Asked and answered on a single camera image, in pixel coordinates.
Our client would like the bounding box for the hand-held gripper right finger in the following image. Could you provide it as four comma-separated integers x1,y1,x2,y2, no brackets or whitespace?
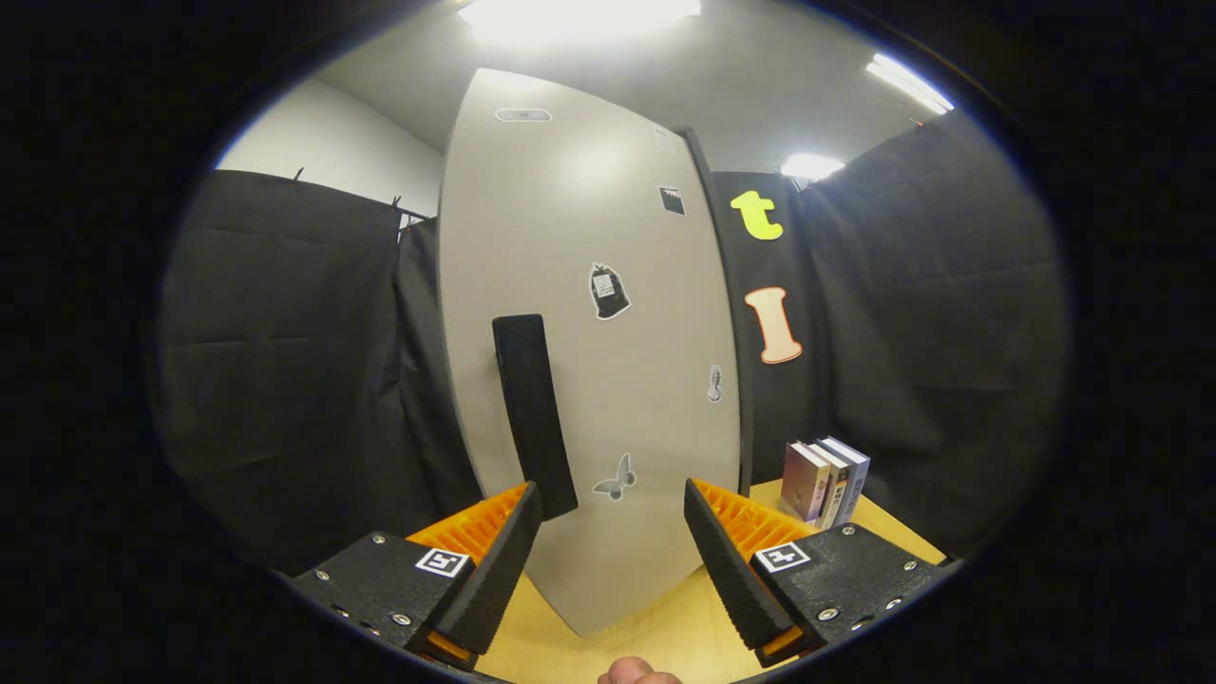
684,478,951,668

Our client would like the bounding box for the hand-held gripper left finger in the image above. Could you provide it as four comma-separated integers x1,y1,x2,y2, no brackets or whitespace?
285,482,545,675

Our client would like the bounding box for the black door handle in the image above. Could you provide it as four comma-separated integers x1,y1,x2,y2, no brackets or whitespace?
491,314,580,521

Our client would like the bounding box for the grey cabinet door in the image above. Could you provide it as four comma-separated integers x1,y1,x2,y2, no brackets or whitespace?
437,66,742,637

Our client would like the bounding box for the pink cover book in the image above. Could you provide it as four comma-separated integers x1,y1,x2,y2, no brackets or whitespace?
781,441,832,523

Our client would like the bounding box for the white spine book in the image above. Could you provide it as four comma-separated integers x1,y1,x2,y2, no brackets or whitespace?
807,439,853,530

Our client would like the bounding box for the pale blue cover book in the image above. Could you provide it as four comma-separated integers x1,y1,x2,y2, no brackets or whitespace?
819,436,871,526

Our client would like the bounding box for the black backdrop cloth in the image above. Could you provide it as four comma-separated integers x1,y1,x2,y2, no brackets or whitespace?
157,119,1070,576

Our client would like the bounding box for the ceiling light panel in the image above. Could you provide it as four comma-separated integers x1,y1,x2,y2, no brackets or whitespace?
781,154,846,181
864,52,954,115
461,0,702,44

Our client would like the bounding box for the dark grey cabinet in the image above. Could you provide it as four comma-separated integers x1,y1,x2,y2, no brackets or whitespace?
679,128,756,490

